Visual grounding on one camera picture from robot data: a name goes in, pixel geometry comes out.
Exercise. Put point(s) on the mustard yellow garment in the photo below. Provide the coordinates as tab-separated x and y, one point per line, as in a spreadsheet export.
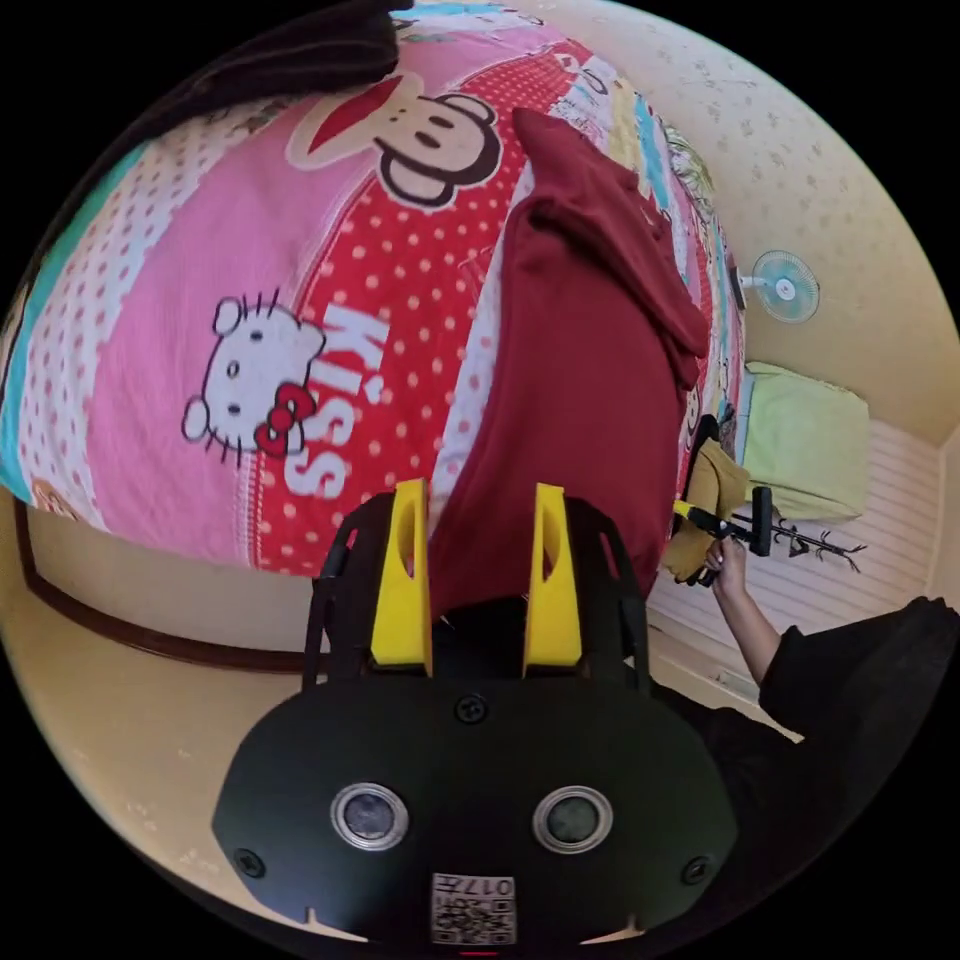
716	480

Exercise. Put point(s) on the light green pillow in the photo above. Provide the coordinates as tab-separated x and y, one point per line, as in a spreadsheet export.
806	442

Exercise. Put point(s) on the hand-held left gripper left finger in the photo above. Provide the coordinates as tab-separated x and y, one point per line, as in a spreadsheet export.
399	600

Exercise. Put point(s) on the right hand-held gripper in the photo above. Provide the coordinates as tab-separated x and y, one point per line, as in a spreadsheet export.
712	523

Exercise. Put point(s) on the person's right forearm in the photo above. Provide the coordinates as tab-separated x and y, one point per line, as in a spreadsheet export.
750	637

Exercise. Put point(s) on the person's right hand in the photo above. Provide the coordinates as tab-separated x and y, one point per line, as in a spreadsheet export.
727	566

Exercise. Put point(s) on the person's body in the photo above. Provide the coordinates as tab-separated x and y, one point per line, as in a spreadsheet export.
862	735

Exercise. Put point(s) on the red thermal shirt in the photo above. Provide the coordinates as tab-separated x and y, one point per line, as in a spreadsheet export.
570	420

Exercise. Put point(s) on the white and blue fan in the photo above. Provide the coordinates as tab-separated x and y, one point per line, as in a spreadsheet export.
785	287

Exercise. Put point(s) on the bed with cartoon printed quilt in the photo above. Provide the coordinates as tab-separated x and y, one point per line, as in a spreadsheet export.
187	247

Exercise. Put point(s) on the black coat stand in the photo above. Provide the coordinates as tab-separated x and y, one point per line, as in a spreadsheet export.
821	541

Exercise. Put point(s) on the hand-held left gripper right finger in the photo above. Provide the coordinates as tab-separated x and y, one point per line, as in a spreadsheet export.
553	607

